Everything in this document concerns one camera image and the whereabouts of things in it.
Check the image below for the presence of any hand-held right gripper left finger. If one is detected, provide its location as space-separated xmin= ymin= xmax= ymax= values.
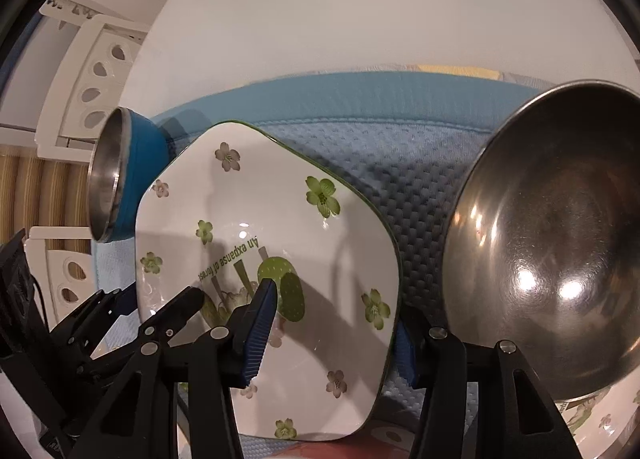
xmin=67 ymin=278 xmax=279 ymax=459

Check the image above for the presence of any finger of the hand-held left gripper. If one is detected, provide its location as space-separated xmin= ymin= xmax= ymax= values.
xmin=50 ymin=288 xmax=139 ymax=362
xmin=90 ymin=285 xmax=206 ymax=382

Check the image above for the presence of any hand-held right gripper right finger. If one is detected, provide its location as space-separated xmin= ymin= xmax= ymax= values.
xmin=394 ymin=310 xmax=577 ymax=459

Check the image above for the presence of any white green floral plate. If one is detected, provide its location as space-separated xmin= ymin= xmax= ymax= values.
xmin=135 ymin=120 xmax=402 ymax=442

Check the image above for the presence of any blue steel bowl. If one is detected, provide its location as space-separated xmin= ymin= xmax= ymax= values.
xmin=87 ymin=107 xmax=176 ymax=245

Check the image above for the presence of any pink steel bowl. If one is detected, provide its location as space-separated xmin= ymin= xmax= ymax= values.
xmin=442 ymin=80 xmax=640 ymax=400

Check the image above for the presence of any light blue textured mat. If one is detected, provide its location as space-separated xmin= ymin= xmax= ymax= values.
xmin=92 ymin=70 xmax=566 ymax=459

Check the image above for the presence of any white carved chair back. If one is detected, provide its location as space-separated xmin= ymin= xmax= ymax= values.
xmin=39 ymin=0 xmax=101 ymax=31

